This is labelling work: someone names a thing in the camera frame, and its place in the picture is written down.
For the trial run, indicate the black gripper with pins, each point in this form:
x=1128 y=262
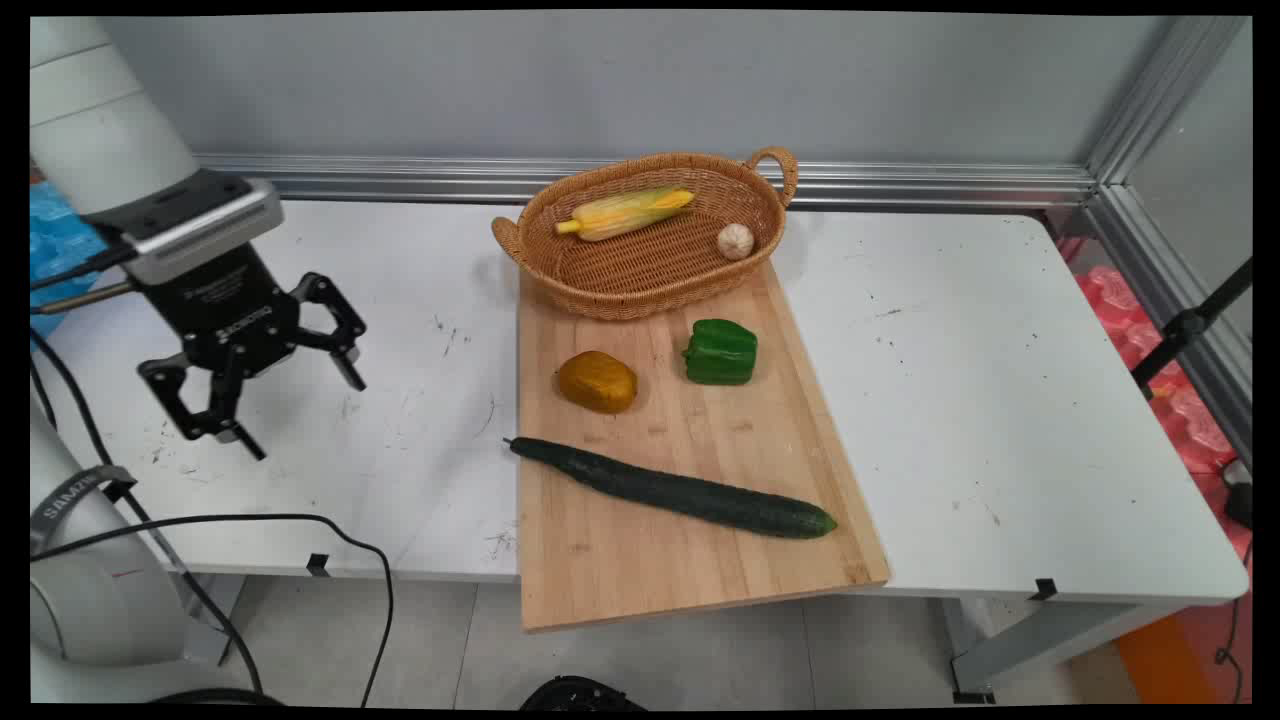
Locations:
x=225 y=310

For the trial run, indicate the long dark green cucumber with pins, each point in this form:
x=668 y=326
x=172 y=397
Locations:
x=680 y=492

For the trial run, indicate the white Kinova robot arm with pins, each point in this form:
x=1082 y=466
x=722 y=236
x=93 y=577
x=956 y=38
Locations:
x=95 y=130

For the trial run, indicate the small black table edge clip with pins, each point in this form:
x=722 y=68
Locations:
x=318 y=565
x=1043 y=589

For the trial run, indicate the blue plastic bottle pack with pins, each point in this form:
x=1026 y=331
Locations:
x=60 y=245

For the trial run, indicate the brown yellow potato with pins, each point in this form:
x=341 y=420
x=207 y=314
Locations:
x=597 y=381

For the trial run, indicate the yellow corn cob with husk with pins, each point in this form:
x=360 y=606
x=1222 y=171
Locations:
x=625 y=212

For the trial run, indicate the light wooden cutting board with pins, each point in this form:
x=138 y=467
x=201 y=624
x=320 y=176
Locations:
x=690 y=460

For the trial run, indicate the round black object on floor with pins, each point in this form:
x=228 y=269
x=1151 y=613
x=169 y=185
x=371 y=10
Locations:
x=580 y=693

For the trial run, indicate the green bell pepper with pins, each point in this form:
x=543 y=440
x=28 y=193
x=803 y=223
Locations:
x=721 y=352

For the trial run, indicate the white garlic bulb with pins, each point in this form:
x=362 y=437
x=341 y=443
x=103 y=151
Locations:
x=735 y=241

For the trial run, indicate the grey metal table leg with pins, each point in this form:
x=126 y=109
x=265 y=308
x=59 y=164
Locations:
x=1040 y=640

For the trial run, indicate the red pink plastic bottle pack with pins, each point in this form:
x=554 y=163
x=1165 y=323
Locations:
x=1165 y=390

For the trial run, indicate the black tripod pole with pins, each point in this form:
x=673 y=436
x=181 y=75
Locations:
x=1190 y=322

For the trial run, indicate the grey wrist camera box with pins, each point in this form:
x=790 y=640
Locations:
x=200 y=225

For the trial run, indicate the horizontal aluminium frame rail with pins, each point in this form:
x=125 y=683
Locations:
x=640 y=180

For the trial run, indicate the slanted aluminium frame rail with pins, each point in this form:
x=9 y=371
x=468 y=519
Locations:
x=1150 y=130

